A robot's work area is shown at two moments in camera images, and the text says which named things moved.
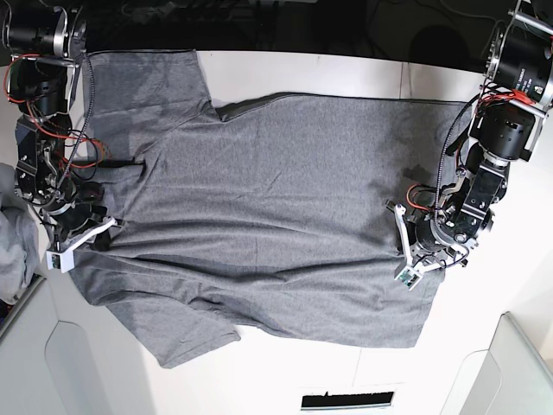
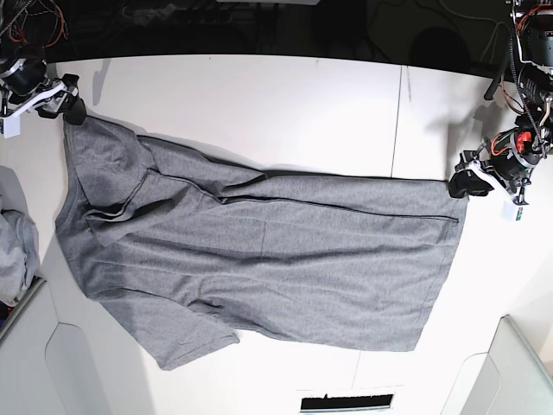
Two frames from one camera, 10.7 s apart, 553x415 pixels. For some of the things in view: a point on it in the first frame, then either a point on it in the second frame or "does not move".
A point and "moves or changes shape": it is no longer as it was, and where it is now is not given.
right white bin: x=510 y=378 does not move
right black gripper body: x=413 y=235 -> x=509 y=168
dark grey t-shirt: x=274 y=214 moves or changes shape
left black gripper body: x=72 y=221 -> x=48 y=98
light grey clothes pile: x=19 y=242 does not move
